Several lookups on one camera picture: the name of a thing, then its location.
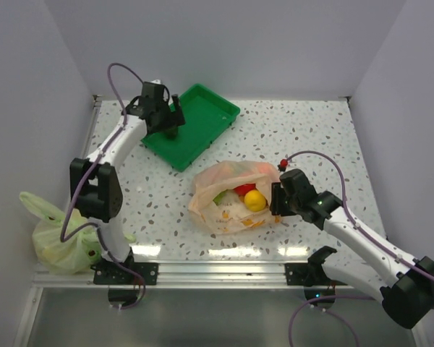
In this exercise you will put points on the green grape bunch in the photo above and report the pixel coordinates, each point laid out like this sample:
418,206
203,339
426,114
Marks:
218,198

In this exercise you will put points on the red fruit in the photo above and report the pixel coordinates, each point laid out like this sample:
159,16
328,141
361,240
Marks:
242,190

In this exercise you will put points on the green plastic tray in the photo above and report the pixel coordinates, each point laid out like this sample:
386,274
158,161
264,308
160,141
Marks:
207,115

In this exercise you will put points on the green lime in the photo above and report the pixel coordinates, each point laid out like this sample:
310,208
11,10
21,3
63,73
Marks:
171,133

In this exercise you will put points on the aluminium side rail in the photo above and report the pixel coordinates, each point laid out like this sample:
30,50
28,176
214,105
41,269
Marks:
97,101

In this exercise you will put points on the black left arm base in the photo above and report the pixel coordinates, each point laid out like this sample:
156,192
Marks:
126,273

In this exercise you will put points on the yellow lemon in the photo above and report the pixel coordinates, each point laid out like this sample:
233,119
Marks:
255,201

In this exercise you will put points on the orange translucent plastic bag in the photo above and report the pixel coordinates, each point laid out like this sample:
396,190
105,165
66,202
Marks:
232,216

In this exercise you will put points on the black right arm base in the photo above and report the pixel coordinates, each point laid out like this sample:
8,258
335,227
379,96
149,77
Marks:
310,273

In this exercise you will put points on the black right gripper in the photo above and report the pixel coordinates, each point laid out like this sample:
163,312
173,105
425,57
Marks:
275,205

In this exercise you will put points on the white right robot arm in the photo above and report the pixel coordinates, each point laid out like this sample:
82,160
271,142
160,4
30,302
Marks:
403,284

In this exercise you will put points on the green translucent plastic bag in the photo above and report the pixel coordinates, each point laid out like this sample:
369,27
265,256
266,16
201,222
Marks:
82,250

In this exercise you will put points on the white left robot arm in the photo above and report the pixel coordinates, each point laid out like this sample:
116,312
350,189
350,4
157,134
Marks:
95,189

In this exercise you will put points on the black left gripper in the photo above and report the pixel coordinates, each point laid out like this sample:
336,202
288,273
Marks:
175,118

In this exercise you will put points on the aluminium front rail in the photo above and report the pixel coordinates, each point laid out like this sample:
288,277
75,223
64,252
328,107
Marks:
252,274

